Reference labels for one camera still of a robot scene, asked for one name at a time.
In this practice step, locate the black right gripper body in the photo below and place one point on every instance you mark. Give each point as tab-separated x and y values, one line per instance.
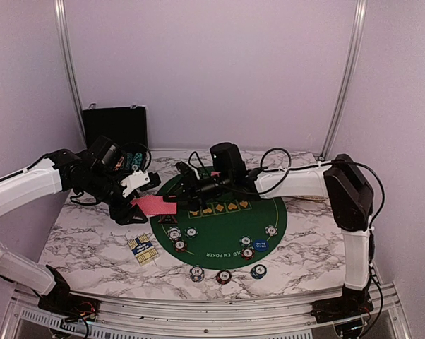
206	191

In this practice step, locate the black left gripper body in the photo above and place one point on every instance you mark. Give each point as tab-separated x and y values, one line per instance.
120	212

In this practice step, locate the teal 50 chips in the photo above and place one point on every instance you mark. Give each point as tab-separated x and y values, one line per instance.
191	232

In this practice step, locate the blue tan chips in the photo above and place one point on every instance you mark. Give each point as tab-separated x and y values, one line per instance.
174	233

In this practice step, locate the brown 100 chips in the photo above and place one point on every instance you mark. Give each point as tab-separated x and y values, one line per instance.
180	246

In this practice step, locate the blue tan 10 chip stack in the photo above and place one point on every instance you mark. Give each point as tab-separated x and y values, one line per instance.
197	273

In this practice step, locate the blue small blind button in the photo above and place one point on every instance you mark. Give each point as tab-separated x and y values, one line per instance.
260	245

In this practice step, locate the blue white chip mat edge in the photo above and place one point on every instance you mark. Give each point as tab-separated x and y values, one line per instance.
271	231

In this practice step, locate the brown 100 chip stack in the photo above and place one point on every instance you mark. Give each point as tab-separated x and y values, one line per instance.
223	277

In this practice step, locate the teal 50 chip stack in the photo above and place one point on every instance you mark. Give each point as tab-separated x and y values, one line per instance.
258	271

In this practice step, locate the red backed card deck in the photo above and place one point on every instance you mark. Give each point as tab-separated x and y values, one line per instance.
155	205

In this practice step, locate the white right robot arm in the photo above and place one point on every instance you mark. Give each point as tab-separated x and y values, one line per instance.
340	181

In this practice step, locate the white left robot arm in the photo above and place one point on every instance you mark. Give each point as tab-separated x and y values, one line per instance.
102	172

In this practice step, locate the blue texas holdem card box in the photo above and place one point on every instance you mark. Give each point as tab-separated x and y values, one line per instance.
143	249

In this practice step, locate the black triangular all-in marker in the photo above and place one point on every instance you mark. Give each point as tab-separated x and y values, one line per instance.
168	219

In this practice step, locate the dark green chip row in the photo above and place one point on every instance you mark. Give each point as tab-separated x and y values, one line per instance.
128	161

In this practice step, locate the teal 50 chip row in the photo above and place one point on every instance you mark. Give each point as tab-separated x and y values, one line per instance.
137	161

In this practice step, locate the green round poker mat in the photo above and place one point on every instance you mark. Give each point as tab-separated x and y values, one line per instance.
220	226

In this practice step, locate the black poker chip case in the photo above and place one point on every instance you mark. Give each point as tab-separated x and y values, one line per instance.
125	126

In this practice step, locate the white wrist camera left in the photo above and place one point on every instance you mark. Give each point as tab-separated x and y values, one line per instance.
134	181

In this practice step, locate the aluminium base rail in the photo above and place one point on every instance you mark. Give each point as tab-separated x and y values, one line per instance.
274	317

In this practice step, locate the left aluminium frame post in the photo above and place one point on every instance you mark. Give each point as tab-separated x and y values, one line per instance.
62	27

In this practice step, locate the aluminium frame post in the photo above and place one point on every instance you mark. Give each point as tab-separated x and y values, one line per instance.
62	27
357	32

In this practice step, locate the right aluminium frame post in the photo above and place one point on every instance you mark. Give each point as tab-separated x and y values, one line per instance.
357	32

